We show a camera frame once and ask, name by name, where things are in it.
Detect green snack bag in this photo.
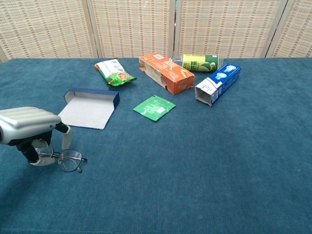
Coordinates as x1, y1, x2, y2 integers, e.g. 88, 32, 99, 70
94, 58, 137, 87

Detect thin wire-frame eyeglasses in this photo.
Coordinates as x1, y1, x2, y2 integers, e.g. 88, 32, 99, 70
39, 147, 89, 173

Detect navy blue glasses case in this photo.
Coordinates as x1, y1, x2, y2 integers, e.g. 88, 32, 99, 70
58, 87, 120, 131

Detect green label tea bottle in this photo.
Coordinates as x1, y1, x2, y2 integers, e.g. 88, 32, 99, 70
169, 53, 226, 73

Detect orange carton box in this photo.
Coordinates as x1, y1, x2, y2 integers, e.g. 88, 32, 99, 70
138, 52, 195, 96

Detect blue felt table cover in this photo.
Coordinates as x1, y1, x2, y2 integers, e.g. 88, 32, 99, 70
0, 57, 312, 234

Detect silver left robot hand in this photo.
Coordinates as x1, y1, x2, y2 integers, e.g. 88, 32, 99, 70
0, 106, 73, 167

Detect blue light bulb box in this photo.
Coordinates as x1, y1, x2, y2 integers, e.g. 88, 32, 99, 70
194, 63, 242, 107

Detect green flat sachet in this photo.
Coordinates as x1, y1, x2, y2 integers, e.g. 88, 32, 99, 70
133, 95, 176, 122

